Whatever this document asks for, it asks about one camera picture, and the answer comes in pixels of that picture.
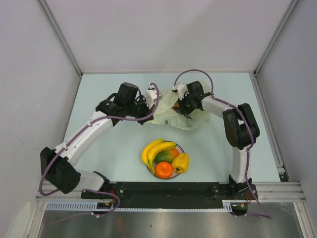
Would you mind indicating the round printed plate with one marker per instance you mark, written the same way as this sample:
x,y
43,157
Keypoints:
x,y
158,157

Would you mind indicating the pale yellow plastic bag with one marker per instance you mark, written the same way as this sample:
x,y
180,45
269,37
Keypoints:
x,y
168,113

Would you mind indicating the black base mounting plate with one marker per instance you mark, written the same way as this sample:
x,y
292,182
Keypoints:
x,y
174,195

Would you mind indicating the aluminium frame rail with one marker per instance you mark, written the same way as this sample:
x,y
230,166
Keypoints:
x,y
268,192

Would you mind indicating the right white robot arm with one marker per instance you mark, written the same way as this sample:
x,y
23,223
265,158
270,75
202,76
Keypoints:
x,y
240,125

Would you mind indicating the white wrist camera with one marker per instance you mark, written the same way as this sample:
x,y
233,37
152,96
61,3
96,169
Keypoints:
x,y
152,95
181,90

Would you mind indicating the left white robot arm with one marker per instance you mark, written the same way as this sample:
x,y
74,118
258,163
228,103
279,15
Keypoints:
x,y
58,164

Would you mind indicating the green orange fake mango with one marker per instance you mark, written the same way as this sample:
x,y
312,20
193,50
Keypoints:
x,y
166,156

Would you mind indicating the orange fake tangerine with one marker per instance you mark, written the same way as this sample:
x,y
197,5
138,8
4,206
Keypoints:
x,y
163,170

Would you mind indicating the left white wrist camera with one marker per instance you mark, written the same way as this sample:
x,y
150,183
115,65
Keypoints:
x,y
152,95

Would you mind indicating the yellow fake banana bunch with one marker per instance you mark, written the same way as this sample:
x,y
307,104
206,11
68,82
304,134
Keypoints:
x,y
151,150

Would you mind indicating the small yellow fake fruit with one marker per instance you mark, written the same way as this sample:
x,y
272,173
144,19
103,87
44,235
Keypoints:
x,y
181,163

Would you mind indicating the brown fake longan branch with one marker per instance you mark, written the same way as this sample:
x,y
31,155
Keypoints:
x,y
183,109

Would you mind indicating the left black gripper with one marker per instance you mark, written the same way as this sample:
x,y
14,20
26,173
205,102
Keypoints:
x,y
147,111

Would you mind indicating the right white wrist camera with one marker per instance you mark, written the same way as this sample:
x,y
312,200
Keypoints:
x,y
181,90

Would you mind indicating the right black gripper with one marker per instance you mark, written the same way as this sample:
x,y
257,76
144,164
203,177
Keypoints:
x,y
184,110

